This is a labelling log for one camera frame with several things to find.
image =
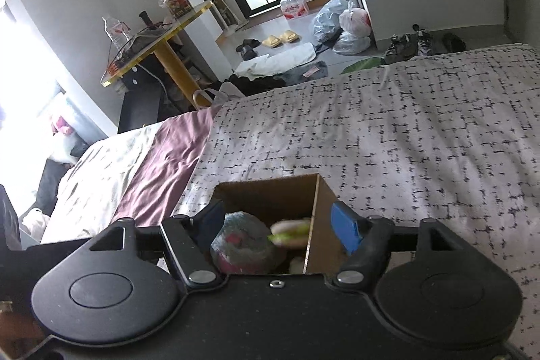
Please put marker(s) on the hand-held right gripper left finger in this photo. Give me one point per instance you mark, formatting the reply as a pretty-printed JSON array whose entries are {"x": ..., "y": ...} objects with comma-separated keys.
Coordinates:
[{"x": 213, "y": 221}]

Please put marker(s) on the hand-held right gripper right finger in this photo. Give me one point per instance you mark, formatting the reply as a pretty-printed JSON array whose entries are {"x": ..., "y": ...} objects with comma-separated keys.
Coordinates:
[{"x": 346, "y": 229}]

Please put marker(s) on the blue fluffy plush toy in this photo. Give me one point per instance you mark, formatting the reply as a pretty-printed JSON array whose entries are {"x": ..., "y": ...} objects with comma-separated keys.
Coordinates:
[{"x": 240, "y": 246}]

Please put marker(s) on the burger plush toy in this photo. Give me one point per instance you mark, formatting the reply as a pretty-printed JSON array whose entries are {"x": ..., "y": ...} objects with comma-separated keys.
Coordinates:
[{"x": 291, "y": 233}]

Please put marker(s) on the brown cardboard box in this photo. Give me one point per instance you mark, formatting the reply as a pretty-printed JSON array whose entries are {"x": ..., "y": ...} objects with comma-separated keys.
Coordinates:
[{"x": 270, "y": 195}]

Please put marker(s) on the mauve duvet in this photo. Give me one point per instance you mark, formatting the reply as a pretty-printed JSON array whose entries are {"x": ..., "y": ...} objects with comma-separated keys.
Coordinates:
[{"x": 168, "y": 157}]

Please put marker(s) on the cream patterned quilt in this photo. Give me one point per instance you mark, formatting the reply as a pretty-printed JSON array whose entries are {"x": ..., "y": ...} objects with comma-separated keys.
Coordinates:
[{"x": 105, "y": 174}]

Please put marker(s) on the grey printed blanket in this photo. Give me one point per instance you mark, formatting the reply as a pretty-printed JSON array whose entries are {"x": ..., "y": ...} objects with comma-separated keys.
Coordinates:
[{"x": 379, "y": 124}]

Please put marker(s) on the black low cabinet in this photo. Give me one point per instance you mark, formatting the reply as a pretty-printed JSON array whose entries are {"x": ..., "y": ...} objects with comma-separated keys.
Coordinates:
[{"x": 139, "y": 102}]

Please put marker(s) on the dark clothes on floor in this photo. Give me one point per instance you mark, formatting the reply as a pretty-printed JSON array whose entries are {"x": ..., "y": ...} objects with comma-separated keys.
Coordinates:
[{"x": 261, "y": 79}]

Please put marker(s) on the green leaf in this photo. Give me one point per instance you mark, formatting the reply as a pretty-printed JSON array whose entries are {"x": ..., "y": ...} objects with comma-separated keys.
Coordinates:
[{"x": 365, "y": 64}]

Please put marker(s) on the yellow-rimmed round table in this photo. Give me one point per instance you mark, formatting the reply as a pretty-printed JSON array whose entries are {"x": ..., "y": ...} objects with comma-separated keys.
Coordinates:
[{"x": 168, "y": 60}]

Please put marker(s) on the black slipper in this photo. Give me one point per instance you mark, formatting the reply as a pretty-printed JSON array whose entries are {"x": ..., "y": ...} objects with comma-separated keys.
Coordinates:
[
  {"x": 249, "y": 43},
  {"x": 249, "y": 53}
]

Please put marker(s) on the white floor towel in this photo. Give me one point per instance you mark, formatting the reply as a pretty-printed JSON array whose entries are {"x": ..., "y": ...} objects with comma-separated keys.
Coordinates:
[{"x": 278, "y": 58}]

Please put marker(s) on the clear garbage bag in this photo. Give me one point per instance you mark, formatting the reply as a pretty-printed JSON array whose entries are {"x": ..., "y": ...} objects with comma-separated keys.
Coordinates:
[{"x": 352, "y": 43}]

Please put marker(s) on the yellow slipper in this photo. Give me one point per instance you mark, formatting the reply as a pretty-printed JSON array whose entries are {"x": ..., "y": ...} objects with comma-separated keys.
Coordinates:
[
  {"x": 272, "y": 40},
  {"x": 290, "y": 35}
]

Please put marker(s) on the grey sneaker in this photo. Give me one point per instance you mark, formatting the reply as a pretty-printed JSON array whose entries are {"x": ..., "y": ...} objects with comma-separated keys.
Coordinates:
[
  {"x": 424, "y": 39},
  {"x": 398, "y": 46}
]

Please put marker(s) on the white plastic bag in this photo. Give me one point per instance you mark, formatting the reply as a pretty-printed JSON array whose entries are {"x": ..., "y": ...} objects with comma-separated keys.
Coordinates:
[{"x": 356, "y": 22}]

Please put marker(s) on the grey-blue garbage bag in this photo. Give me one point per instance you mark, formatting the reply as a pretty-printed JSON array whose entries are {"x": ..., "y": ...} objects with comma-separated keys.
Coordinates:
[{"x": 329, "y": 18}]

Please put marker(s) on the clear water bottle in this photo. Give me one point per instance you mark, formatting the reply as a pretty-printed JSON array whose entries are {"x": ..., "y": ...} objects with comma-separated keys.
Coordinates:
[{"x": 114, "y": 31}]

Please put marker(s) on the dark shoe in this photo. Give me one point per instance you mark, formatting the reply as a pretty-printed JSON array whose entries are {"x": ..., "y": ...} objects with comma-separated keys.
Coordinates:
[{"x": 453, "y": 41}]

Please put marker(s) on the pack of water bottles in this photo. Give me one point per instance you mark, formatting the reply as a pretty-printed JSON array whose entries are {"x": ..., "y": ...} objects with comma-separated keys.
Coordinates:
[{"x": 294, "y": 5}]

